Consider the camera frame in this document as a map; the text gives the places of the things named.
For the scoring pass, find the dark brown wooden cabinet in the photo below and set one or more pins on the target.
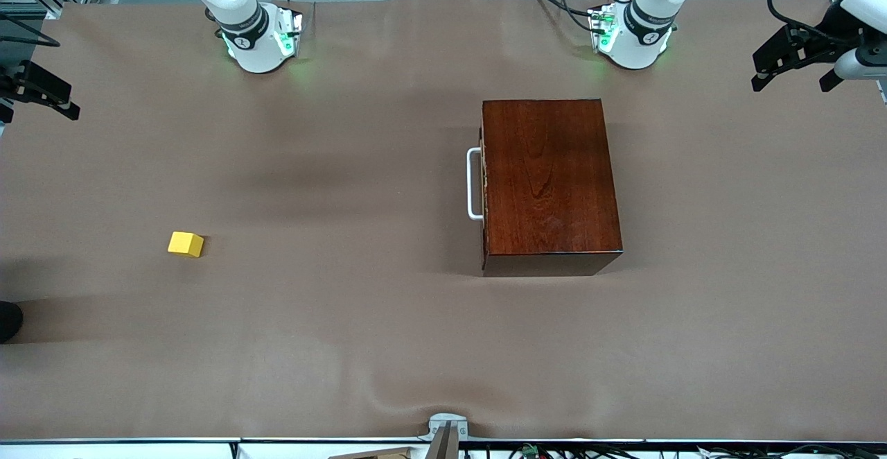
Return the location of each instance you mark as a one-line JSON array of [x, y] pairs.
[[547, 182]]

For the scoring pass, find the large table cover mat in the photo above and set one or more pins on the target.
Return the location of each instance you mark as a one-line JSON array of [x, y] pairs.
[[346, 306]]

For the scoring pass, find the yellow block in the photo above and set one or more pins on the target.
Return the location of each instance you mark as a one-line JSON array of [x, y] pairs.
[[184, 244]]

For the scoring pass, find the grey metal clamp bracket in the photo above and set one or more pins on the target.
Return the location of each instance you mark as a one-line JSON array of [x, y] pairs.
[[443, 419]]

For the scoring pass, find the wooden drawer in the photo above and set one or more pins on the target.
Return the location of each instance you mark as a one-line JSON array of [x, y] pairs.
[[482, 168]]

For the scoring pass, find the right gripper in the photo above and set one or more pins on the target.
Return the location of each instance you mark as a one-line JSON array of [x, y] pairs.
[[15, 82]]

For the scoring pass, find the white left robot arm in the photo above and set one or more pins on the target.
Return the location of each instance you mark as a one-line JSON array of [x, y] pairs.
[[641, 36]]

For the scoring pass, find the light wooden board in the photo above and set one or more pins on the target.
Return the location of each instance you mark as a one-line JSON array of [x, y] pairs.
[[374, 455]]

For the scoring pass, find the black round object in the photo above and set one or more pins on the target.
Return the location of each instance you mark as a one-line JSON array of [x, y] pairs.
[[8, 322]]

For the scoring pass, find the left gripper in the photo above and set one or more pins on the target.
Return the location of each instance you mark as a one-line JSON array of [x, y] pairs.
[[825, 37]]

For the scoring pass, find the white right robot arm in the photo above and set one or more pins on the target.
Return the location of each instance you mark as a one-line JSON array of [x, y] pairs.
[[249, 36]]

